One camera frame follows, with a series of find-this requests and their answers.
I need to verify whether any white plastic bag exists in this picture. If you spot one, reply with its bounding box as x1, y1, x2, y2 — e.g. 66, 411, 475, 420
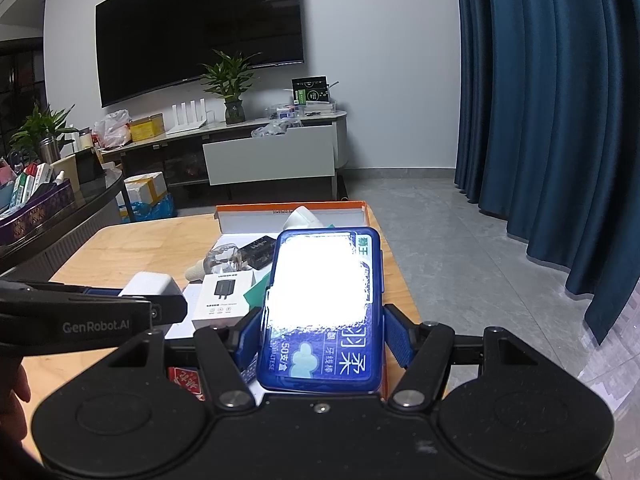
92, 109, 133, 150

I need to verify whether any white yellow cardboard box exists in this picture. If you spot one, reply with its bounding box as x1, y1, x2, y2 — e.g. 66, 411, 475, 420
122, 171, 168, 206

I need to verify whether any white tv cabinet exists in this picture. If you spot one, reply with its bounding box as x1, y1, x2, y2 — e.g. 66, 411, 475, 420
95, 109, 349, 201

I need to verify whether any white cube charger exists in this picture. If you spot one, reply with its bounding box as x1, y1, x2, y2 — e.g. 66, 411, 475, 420
119, 271, 183, 301

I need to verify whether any person's left hand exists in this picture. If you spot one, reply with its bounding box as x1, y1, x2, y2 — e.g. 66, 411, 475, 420
0, 352, 32, 461

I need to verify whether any red blue playing card box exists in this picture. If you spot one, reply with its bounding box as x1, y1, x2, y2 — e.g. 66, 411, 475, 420
166, 365, 207, 402

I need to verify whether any bushy green potted plant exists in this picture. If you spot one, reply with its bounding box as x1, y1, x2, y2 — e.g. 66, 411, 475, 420
9, 104, 78, 161

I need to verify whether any beige cardboard box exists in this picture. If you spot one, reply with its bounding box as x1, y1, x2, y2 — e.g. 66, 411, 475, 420
51, 154, 81, 193

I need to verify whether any white charger packaging box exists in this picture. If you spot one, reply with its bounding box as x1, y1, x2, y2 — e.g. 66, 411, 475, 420
192, 271, 257, 333

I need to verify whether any blue curtain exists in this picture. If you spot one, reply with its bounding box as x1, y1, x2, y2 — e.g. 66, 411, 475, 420
454, 0, 640, 346

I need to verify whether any purple patterned tin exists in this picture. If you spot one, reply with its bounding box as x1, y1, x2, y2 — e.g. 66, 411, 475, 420
0, 178, 75, 247

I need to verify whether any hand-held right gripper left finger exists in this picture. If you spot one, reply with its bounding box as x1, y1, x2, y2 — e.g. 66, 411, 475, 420
107, 305, 268, 408

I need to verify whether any blue plastic bag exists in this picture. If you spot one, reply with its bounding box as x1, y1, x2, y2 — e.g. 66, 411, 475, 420
117, 192, 176, 223

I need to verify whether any clear plastic bag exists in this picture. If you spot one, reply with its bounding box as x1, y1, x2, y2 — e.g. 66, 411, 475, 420
251, 120, 291, 140

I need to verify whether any white router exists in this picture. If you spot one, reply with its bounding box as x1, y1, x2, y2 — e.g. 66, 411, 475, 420
166, 101, 208, 135

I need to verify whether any bamboo plant in glass vase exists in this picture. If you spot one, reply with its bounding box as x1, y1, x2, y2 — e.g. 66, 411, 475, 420
199, 49, 263, 126

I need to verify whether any teal medicine box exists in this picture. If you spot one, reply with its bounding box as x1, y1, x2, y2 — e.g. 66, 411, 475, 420
10, 172, 33, 208

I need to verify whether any steel tumbler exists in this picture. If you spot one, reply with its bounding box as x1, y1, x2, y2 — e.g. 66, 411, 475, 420
40, 137, 62, 165

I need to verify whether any round black glass table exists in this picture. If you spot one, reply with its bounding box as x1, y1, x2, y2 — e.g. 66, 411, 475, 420
0, 165, 128, 286

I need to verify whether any white elbow-shaped plug-in device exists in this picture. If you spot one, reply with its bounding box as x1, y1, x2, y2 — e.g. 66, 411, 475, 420
282, 206, 326, 233

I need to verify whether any black wall charger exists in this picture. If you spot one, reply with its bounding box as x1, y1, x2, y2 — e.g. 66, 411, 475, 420
235, 237, 276, 270

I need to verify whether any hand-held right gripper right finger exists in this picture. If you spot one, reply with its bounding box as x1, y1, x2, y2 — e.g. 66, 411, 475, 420
382, 304, 541, 408

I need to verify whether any black television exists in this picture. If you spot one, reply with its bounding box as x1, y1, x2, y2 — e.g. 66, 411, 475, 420
95, 0, 306, 108

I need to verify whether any pink box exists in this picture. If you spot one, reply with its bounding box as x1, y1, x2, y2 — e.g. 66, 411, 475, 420
0, 157, 18, 196

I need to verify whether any clear glass refill bottle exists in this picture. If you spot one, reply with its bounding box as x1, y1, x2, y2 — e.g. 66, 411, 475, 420
185, 242, 246, 282

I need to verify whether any black wire shelf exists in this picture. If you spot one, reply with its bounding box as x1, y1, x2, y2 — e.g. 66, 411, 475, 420
0, 40, 48, 161

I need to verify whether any green white carton box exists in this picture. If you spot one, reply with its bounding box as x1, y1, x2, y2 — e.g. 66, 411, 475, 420
244, 274, 275, 312

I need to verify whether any green black display box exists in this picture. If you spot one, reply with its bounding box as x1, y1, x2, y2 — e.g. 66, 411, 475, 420
291, 76, 332, 107

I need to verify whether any blue tissue pack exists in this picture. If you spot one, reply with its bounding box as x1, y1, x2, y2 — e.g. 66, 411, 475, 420
256, 226, 385, 395

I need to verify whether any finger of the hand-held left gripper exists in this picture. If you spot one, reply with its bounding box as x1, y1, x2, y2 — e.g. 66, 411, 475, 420
120, 292, 189, 335
0, 279, 136, 301

